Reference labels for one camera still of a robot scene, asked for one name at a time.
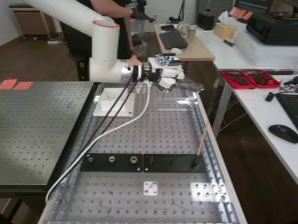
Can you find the large black case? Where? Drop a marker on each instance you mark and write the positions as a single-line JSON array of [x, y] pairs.
[[274, 28]]

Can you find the clear box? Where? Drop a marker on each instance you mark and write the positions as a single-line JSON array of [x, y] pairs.
[[177, 133]]

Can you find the wooden cabinet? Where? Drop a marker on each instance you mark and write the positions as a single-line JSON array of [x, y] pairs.
[[33, 21]]

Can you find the drill bit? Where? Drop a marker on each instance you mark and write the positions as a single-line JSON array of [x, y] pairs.
[[180, 206]]

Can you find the black plate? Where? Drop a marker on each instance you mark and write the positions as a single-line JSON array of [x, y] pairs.
[[173, 163]]

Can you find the black keyboard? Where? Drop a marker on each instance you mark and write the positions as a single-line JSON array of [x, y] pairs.
[[173, 39], [290, 108]]

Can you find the small white square plate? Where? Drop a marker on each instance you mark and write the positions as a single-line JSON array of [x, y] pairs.
[[150, 188]]

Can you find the thin stick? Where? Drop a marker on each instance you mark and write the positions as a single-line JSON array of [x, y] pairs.
[[202, 138]]

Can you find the wooden desk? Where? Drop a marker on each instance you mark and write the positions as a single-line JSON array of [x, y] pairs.
[[197, 50]]

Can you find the small black object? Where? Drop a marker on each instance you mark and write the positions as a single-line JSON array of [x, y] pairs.
[[269, 96]]

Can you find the person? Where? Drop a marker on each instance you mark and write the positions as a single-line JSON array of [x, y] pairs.
[[111, 8]]

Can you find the small metal nut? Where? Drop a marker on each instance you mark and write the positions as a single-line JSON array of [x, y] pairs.
[[112, 160], [91, 159]]

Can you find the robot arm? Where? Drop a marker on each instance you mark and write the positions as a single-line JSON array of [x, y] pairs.
[[104, 43]]

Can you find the metal bearing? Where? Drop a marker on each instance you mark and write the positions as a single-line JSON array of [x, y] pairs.
[[133, 159]]

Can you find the orange sticky note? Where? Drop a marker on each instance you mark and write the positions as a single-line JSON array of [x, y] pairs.
[[23, 86], [7, 84]]

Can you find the red tray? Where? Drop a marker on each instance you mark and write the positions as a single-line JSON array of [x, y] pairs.
[[264, 78], [238, 80]]

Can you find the black mouse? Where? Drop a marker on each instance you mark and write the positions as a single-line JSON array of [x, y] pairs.
[[284, 133]]

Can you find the white desk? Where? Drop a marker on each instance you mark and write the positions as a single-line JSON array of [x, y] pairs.
[[261, 116]]

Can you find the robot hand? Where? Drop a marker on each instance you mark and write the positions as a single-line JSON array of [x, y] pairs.
[[166, 68]]

